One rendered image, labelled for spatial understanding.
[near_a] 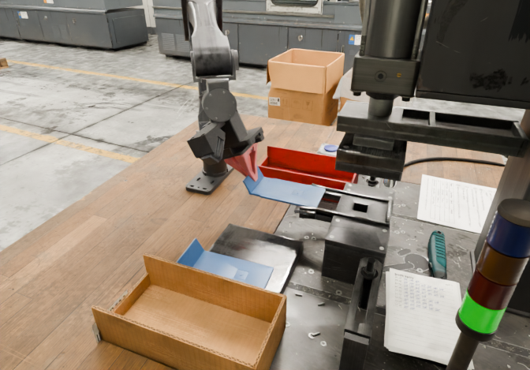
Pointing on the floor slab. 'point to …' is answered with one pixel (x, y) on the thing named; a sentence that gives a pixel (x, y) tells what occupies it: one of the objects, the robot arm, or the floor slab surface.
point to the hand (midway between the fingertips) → (253, 177)
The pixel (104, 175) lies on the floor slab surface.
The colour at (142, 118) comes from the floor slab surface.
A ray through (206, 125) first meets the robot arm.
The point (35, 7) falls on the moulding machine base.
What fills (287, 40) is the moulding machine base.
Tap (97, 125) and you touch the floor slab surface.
